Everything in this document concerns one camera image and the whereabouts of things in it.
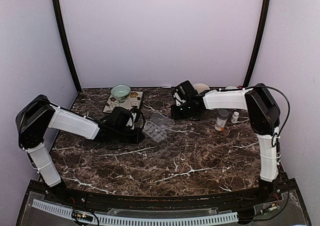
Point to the floral square plate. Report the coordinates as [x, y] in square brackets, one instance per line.
[134, 100]

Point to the left black frame post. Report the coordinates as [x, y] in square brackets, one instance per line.
[65, 44]

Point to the green ceramic bowl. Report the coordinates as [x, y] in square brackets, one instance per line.
[231, 88]
[121, 92]

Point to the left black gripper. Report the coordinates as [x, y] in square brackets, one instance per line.
[136, 139]

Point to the beige ceramic mug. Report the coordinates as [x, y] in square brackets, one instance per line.
[200, 87]

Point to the white slotted cable duct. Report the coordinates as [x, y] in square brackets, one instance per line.
[137, 217]

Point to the right black frame post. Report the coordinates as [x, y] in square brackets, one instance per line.
[257, 42]

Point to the black frame post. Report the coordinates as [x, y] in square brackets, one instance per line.
[65, 44]
[257, 42]

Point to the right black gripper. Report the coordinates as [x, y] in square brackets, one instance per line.
[175, 115]

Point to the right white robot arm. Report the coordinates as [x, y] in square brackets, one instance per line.
[263, 111]

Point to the small white pill bottle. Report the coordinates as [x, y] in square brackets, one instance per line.
[235, 117]

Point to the orange pill bottle grey cap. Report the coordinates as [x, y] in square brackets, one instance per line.
[221, 120]

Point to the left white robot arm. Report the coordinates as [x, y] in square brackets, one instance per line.
[40, 115]

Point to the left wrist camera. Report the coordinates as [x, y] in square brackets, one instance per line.
[122, 117]

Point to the clear plastic pill organizer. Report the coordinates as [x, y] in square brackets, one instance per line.
[158, 121]

